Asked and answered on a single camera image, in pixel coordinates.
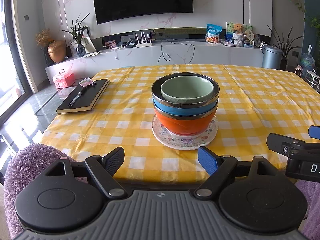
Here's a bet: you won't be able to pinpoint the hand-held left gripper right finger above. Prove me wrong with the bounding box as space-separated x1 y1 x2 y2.
193 146 271 198

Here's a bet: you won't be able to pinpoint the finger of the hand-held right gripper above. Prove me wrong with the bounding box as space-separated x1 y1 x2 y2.
308 125 320 139
266 133 310 154

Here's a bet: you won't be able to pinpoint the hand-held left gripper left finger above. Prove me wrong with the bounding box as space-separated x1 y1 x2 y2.
45 146 128 199

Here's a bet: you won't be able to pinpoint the clear glass plate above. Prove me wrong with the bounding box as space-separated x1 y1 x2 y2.
153 117 218 147

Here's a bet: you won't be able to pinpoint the white painted plate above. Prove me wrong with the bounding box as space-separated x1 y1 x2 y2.
152 119 219 151

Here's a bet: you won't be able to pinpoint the small pink plate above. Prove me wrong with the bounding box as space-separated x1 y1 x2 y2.
167 130 203 139

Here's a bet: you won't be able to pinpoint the orange steel bowl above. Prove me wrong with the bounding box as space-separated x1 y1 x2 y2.
153 105 218 136

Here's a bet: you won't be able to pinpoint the blue steel bowl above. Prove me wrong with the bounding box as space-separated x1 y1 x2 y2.
151 72 220 117

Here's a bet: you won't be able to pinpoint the green ceramic bowl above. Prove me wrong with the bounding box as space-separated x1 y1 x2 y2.
160 76 215 105

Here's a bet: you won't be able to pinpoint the yellow checked tablecloth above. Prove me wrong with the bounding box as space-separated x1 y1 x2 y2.
41 64 320 183

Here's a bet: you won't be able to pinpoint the white round stool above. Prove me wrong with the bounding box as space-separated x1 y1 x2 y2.
305 70 320 91

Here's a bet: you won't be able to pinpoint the black notebook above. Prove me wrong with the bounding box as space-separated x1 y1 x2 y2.
56 78 111 115

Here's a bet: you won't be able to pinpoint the blue water bottle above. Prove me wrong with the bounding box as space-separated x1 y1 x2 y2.
299 52 315 72

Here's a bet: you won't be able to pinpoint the black pen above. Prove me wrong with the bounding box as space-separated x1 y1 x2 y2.
68 91 83 107

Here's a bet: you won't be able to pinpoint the grey blue trash bin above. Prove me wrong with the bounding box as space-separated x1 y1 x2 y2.
262 45 283 69

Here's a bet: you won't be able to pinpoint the pink wrapper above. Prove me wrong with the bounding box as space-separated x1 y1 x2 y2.
79 78 97 88

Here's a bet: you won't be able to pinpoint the purple fluffy garment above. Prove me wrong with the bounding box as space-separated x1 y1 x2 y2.
4 144 320 240

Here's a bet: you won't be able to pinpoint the potted long leaf plant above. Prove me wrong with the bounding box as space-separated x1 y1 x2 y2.
267 25 304 71

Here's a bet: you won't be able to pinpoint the pink storage box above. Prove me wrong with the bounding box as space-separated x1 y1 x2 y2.
52 69 74 89

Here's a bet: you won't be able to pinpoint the white marble television cabinet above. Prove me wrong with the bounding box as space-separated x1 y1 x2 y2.
45 41 266 82

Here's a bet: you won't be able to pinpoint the tall leafy plant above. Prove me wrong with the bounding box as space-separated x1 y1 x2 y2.
309 16 320 37

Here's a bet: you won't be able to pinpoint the round hand fan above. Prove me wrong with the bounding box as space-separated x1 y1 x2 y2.
244 29 256 42

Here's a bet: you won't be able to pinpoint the plant in blue vase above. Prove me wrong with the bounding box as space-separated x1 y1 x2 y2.
62 14 90 58

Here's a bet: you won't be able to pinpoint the green painting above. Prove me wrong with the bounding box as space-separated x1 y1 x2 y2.
226 22 253 46

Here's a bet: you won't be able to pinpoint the portrait picture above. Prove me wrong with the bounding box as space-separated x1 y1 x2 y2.
69 36 96 56

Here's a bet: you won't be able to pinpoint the white router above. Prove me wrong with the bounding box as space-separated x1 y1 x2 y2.
135 32 153 48

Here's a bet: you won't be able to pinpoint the gold vase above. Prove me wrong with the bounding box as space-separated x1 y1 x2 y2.
47 40 67 64

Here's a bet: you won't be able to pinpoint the blue snack bag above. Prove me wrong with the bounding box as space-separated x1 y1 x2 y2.
206 24 223 43

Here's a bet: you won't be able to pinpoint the dried flowers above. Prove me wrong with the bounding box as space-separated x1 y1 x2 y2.
35 29 54 47

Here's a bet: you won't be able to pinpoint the glass sliding door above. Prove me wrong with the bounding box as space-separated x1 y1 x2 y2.
0 0 33 120

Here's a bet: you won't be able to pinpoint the black cable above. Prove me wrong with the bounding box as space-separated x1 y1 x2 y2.
157 39 195 64

